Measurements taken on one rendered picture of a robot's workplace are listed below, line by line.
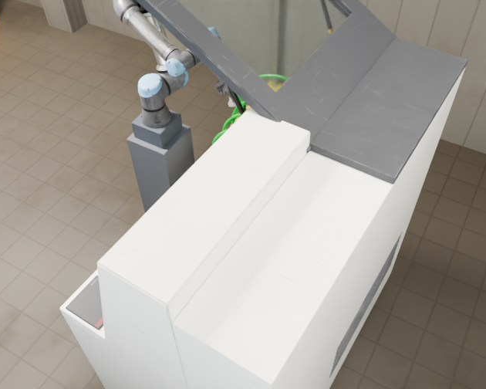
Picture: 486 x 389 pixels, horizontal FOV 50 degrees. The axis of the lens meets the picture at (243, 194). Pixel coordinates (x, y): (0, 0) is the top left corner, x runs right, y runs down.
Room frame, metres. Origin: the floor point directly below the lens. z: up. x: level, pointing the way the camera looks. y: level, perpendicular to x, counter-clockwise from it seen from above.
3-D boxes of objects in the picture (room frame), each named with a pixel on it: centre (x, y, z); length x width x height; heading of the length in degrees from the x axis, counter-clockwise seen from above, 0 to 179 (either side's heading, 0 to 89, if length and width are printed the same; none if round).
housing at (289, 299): (1.09, -0.33, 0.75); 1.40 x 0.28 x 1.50; 146
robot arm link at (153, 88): (2.03, 0.43, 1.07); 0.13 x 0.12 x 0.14; 136
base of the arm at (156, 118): (2.02, 0.43, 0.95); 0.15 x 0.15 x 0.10
